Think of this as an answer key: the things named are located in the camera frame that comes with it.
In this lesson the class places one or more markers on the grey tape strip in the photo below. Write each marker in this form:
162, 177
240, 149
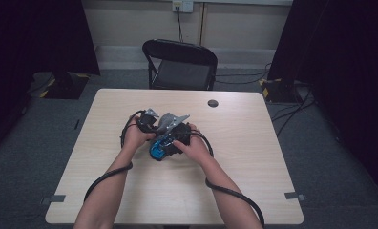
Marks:
57, 198
292, 195

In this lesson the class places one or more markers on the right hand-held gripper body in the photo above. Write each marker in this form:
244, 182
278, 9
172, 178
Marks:
182, 133

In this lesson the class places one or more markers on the black stand base yellow stripes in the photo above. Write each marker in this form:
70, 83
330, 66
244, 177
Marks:
279, 92
64, 87

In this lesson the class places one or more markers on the person's right hand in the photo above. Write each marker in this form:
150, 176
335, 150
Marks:
196, 149

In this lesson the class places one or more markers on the thin wall conduit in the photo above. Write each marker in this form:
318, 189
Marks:
202, 25

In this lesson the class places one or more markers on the small black floor object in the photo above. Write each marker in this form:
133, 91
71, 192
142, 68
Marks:
77, 124

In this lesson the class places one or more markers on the white wall socket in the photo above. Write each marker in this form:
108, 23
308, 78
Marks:
182, 5

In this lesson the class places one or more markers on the black folding chair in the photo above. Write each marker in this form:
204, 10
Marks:
180, 74

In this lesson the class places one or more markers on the black curtain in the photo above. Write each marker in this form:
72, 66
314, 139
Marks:
34, 41
343, 63

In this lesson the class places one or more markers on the blue toy car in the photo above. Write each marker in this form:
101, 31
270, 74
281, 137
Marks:
157, 151

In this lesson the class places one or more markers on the person's left hand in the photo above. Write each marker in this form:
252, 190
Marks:
134, 138

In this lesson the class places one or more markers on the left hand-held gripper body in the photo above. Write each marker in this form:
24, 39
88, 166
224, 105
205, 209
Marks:
147, 120

